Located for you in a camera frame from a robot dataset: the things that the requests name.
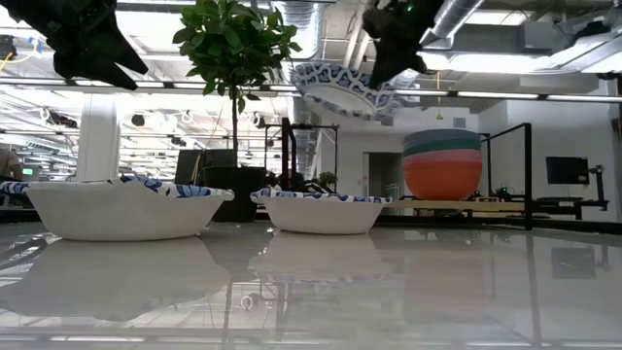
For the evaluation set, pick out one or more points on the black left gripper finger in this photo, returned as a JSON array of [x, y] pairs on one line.
[[116, 51], [92, 70]]

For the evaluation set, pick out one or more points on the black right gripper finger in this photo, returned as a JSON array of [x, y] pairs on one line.
[[419, 62], [391, 60]]

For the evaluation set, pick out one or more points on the blue patterned paper bowl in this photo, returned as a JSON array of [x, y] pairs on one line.
[[335, 97], [121, 214], [321, 216]]

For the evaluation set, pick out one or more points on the green plastic bowl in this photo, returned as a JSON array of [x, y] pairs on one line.
[[442, 147]]

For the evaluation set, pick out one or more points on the red plastic bowl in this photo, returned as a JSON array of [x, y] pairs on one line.
[[442, 185]]

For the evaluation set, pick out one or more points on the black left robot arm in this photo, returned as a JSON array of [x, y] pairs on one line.
[[14, 10]]

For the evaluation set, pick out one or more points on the white pillar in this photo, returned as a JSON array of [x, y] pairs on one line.
[[97, 146]]

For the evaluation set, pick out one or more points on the green leafy plant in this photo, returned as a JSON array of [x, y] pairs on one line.
[[233, 39]]

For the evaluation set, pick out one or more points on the person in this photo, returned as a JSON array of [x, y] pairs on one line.
[[10, 165]]

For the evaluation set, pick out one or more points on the small green plant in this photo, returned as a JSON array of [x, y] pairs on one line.
[[328, 180]]

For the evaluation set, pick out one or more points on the black plant pot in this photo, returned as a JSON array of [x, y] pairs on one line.
[[245, 194]]

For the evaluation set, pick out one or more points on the black desk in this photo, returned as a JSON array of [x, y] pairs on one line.
[[568, 201]]

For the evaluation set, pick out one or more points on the black monitor stand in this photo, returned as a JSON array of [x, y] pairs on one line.
[[599, 187]]

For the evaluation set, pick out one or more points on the silver round ceiling duct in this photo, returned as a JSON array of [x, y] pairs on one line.
[[449, 19]]

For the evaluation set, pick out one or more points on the silver flexible ceiling duct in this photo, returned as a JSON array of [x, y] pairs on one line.
[[303, 29]]

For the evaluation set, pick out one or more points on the black background rig frame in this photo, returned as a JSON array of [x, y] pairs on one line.
[[301, 126]]

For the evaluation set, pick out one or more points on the wooden shelf with black frame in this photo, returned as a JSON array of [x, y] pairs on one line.
[[486, 205]]

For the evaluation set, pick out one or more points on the black wall monitor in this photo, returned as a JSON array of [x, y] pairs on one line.
[[567, 170]]

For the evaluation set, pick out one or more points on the black aluminium table frame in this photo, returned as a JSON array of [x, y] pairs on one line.
[[573, 224]]

